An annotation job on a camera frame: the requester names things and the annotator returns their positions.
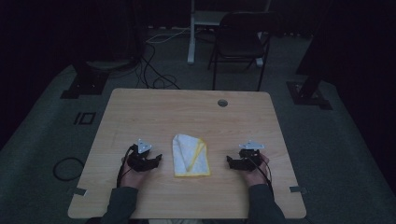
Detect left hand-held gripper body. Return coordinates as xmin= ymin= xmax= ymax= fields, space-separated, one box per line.
xmin=126 ymin=138 xmax=156 ymax=173

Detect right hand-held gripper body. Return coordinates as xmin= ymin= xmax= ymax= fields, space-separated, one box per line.
xmin=237 ymin=139 xmax=266 ymax=173

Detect white towel with yellow edge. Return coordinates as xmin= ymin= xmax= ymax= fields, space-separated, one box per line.
xmin=172 ymin=133 xmax=212 ymax=179

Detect person's left hand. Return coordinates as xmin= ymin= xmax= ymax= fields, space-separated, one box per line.
xmin=120 ymin=155 xmax=149 ymax=189

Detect person's right hand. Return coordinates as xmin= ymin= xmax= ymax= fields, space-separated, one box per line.
xmin=242 ymin=152 xmax=271 ymax=188

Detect grey tape strip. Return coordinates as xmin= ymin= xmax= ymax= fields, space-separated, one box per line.
xmin=289 ymin=185 xmax=308 ymax=196
xmin=73 ymin=186 xmax=90 ymax=198

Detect black stand with square base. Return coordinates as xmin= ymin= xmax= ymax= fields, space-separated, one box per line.
xmin=60 ymin=60 xmax=110 ymax=100
xmin=286 ymin=0 xmax=333 ymax=111

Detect round grey stand base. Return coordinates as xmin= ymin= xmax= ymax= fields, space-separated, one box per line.
xmin=86 ymin=59 xmax=138 ymax=72

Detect black folding chair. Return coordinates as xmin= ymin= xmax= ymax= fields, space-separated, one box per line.
xmin=207 ymin=11 xmax=283 ymax=92

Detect right hand-held gripper black cable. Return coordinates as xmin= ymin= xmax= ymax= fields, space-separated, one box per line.
xmin=247 ymin=155 xmax=276 ymax=198

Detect black floor cables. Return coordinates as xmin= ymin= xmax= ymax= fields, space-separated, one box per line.
xmin=134 ymin=42 xmax=182 ymax=91

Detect white floor cable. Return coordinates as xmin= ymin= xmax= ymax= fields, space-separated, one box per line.
xmin=145 ymin=27 xmax=191 ymax=45

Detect white desk frame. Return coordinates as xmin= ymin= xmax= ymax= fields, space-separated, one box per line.
xmin=187 ymin=0 xmax=273 ymax=68

